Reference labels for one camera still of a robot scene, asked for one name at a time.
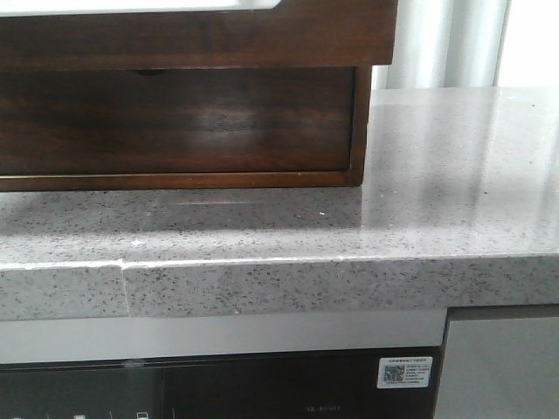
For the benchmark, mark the wooden drawer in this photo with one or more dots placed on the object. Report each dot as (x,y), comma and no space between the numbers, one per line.
(292,34)
(174,126)

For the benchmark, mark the dark wooden drawer cabinet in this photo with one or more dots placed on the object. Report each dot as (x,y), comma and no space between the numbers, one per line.
(360,131)

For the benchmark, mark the black built-in appliance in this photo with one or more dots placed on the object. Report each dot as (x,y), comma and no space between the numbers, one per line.
(309,384)

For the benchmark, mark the white QR code sticker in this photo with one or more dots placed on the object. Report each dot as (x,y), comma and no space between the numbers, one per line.
(404,372)

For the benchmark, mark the white grey curtain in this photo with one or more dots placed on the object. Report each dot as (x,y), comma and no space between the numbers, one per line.
(445,44)

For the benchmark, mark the grey cabinet door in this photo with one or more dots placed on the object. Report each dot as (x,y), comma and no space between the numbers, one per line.
(500,362)

